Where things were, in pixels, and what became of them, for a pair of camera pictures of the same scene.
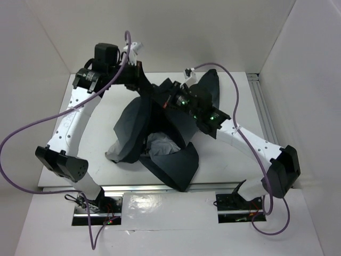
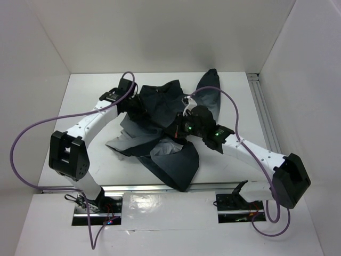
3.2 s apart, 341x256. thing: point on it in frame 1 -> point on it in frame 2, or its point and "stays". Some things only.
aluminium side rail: x=254 y=80 stays
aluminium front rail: x=195 y=188 stays
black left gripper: x=139 y=81 -> x=141 y=111
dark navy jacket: x=147 y=128 stays
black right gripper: x=174 y=89 -> x=175 y=128
